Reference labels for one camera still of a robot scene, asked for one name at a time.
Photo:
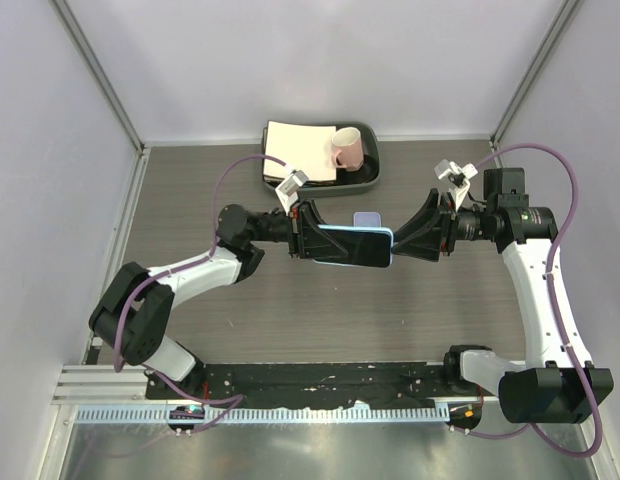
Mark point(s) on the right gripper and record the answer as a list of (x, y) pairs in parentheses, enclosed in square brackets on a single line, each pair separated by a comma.
[(428, 244)]

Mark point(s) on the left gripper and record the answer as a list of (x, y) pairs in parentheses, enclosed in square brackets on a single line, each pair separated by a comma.
[(305, 239)]

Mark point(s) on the phone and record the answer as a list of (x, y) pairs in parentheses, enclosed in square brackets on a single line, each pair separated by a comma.
[(364, 246), (367, 219)]

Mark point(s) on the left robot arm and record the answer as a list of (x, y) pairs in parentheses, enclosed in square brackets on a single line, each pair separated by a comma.
[(132, 315)]

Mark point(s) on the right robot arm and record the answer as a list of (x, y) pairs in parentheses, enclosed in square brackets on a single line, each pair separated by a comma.
[(548, 388)]

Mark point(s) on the dark green tray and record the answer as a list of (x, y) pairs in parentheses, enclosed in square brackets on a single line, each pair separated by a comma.
[(347, 182)]

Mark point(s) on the cream notebook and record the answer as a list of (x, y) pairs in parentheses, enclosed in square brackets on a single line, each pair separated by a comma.
[(306, 148)]

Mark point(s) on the pink mug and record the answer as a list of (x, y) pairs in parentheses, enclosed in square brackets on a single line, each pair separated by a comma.
[(347, 149)]

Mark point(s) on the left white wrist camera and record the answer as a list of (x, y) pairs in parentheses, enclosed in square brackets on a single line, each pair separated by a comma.
[(287, 190)]

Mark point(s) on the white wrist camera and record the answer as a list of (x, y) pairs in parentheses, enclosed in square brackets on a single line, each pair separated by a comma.
[(287, 190), (458, 178)]

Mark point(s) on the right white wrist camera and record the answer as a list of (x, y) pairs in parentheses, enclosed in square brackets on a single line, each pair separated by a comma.
[(458, 178)]

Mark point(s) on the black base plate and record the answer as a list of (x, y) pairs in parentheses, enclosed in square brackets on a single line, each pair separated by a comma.
[(317, 386)]

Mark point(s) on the slotted cable duct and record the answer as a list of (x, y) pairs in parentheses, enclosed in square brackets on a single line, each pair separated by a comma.
[(183, 414)]

